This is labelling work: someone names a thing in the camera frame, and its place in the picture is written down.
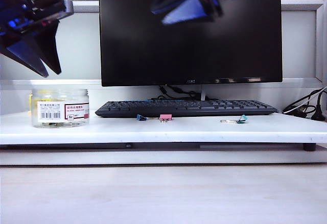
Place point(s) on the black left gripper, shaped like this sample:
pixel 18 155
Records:
pixel 10 25

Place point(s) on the round transparent plastic jar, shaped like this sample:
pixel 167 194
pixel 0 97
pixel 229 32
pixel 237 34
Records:
pixel 61 109

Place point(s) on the black computer monitor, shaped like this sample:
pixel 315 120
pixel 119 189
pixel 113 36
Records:
pixel 190 55

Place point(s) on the silver monitor stand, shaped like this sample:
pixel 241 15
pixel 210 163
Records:
pixel 203 94

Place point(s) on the black computer keyboard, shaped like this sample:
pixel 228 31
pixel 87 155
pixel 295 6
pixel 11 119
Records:
pixel 186 108

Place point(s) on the pink binder clip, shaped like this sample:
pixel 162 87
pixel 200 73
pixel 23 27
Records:
pixel 165 117

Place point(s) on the blue binder clip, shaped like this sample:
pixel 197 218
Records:
pixel 140 117

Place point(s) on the white desk riser board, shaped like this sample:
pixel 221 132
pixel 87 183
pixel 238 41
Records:
pixel 163 132

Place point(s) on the teal binder clip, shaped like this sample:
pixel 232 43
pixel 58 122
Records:
pixel 242 119

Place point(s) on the black power plug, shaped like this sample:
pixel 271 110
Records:
pixel 318 114

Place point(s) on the black riser foot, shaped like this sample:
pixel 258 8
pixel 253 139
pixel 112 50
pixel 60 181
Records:
pixel 309 148

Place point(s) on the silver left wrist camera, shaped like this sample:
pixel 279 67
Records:
pixel 56 8

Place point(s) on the grey aluminium partition frame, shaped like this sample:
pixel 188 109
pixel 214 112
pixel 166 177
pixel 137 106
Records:
pixel 301 4

